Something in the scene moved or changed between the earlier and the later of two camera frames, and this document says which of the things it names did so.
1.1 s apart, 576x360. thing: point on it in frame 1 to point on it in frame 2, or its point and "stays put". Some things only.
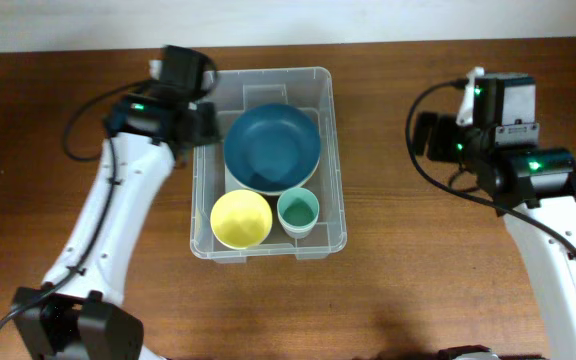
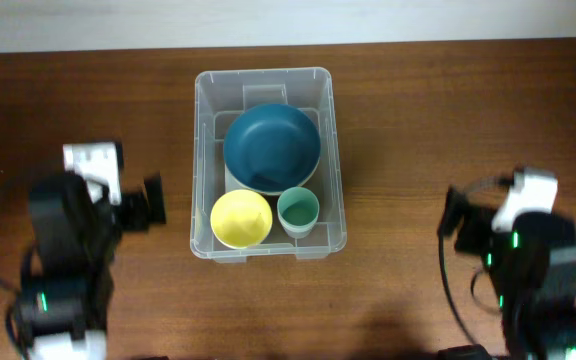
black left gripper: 212,116 to 137,202
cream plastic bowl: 273,193 stays put
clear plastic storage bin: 309,88 stays put
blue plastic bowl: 272,147 stays put
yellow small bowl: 241,219 stays put
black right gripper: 446,128 to 471,216
